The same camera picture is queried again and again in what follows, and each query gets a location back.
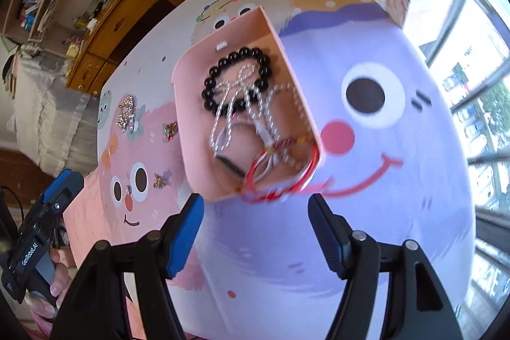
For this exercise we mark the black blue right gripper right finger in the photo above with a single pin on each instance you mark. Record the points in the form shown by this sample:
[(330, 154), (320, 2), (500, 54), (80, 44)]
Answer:
[(349, 253)]

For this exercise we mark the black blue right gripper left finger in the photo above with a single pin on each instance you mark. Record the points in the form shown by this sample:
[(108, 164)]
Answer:
[(164, 252)]

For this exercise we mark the green flower earring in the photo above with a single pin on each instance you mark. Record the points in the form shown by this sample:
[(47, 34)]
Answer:
[(170, 130), (162, 180)]

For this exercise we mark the pink band smart watch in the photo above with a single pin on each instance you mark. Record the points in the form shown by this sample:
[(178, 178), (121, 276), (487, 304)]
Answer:
[(235, 152)]

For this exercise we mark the pink plastic storage box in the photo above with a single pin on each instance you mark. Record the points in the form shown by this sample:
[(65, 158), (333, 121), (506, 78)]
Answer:
[(242, 70)]

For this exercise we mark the person's left hand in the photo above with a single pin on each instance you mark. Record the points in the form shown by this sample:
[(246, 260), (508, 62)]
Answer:
[(55, 268)]

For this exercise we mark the cartoon printed bed sheet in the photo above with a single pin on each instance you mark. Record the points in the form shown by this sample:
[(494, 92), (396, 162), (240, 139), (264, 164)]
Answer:
[(256, 270)]

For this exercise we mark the beige ruffled cloth cover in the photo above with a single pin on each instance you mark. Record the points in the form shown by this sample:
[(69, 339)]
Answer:
[(56, 127)]

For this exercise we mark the window with metal frame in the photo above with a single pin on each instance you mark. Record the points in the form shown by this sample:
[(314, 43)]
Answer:
[(466, 46)]

